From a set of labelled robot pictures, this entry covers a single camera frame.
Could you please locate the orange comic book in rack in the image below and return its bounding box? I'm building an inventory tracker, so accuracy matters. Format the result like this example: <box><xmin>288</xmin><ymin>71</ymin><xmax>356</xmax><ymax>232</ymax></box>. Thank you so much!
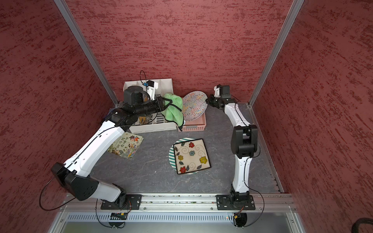
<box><xmin>139</xmin><ymin>115</ymin><xmax>153</xmax><ymax>125</ymax></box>

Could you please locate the square floral plate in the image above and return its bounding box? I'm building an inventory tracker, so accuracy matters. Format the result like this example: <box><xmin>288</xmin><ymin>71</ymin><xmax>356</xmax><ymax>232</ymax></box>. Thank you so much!
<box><xmin>168</xmin><ymin>137</ymin><xmax>212</xmax><ymax>175</ymax></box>

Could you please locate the floral picture book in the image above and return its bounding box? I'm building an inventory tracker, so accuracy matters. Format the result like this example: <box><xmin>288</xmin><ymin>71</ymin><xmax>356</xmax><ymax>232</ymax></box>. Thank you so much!
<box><xmin>107</xmin><ymin>132</ymin><xmax>143</xmax><ymax>159</ymax></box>

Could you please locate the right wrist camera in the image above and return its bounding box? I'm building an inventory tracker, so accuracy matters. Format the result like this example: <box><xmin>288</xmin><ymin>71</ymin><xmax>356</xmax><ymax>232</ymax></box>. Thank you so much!
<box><xmin>214</xmin><ymin>84</ymin><xmax>222</xmax><ymax>98</ymax></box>

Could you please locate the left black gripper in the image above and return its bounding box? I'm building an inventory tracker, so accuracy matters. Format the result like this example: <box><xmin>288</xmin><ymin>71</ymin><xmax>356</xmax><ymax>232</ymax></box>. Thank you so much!
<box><xmin>134</xmin><ymin>96</ymin><xmax>173</xmax><ymax>117</ymax></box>

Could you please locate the right aluminium corner post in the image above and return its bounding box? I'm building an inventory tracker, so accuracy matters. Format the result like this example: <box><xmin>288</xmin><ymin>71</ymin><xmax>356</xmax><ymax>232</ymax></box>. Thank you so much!
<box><xmin>249</xmin><ymin>0</ymin><xmax>304</xmax><ymax>108</ymax></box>

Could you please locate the left aluminium corner post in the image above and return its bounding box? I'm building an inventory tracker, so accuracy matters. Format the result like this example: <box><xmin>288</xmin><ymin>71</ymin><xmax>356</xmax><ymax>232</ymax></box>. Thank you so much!
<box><xmin>54</xmin><ymin>0</ymin><xmax>119</xmax><ymax>106</ymax></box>

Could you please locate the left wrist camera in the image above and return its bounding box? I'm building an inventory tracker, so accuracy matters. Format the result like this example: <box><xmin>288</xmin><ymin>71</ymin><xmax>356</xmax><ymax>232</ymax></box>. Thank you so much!
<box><xmin>139</xmin><ymin>70</ymin><xmax>159</xmax><ymax>101</ymax></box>

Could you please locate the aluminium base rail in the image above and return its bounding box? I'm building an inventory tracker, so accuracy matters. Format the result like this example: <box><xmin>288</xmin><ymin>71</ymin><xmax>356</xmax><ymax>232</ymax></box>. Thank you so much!
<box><xmin>58</xmin><ymin>193</ymin><xmax>298</xmax><ymax>213</ymax></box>

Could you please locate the green striped round plate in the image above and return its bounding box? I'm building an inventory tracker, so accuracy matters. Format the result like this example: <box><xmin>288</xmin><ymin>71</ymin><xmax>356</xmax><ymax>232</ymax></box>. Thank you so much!
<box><xmin>168</xmin><ymin>137</ymin><xmax>198</xmax><ymax>175</ymax></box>

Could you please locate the aluminium corner post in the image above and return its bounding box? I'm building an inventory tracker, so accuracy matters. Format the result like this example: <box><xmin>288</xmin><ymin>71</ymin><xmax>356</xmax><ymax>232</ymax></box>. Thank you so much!
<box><xmin>54</xmin><ymin>0</ymin><xmax>119</xmax><ymax>106</ymax></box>
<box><xmin>249</xmin><ymin>0</ymin><xmax>304</xmax><ymax>108</ymax></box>

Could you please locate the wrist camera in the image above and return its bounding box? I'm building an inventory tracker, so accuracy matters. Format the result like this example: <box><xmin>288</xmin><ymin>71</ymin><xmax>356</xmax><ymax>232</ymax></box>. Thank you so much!
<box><xmin>139</xmin><ymin>70</ymin><xmax>159</xmax><ymax>101</ymax></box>
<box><xmin>214</xmin><ymin>84</ymin><xmax>222</xmax><ymax>98</ymax></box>

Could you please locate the white file organizer rack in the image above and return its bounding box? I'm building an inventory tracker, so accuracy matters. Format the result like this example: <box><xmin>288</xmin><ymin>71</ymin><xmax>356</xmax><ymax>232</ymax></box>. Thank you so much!
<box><xmin>122</xmin><ymin>79</ymin><xmax>177</xmax><ymax>134</ymax></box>

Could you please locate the green microfiber cloth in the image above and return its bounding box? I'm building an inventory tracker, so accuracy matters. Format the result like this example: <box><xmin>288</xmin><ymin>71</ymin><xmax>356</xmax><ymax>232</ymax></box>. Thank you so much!
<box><xmin>161</xmin><ymin>93</ymin><xmax>185</xmax><ymax>130</ymax></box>

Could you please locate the round colourful speckled plate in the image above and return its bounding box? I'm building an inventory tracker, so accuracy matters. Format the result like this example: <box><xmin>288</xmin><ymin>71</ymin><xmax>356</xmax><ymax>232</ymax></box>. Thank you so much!
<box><xmin>182</xmin><ymin>91</ymin><xmax>207</xmax><ymax>121</ymax></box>

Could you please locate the pink plastic basket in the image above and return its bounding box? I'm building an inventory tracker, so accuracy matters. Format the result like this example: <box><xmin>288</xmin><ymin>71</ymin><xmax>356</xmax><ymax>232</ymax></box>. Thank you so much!
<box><xmin>177</xmin><ymin>113</ymin><xmax>207</xmax><ymax>132</ymax></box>

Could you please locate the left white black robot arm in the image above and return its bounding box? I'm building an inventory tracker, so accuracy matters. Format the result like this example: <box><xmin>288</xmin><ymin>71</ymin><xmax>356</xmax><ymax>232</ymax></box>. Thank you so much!
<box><xmin>51</xmin><ymin>85</ymin><xmax>183</xmax><ymax>206</ymax></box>

